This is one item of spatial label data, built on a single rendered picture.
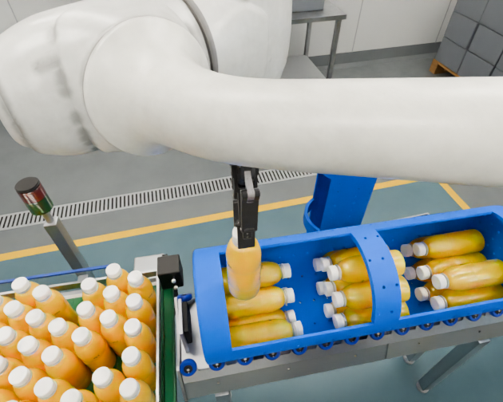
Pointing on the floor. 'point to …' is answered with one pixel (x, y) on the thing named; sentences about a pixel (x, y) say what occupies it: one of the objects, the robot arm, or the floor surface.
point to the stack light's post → (65, 244)
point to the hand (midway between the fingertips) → (243, 224)
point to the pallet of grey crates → (481, 40)
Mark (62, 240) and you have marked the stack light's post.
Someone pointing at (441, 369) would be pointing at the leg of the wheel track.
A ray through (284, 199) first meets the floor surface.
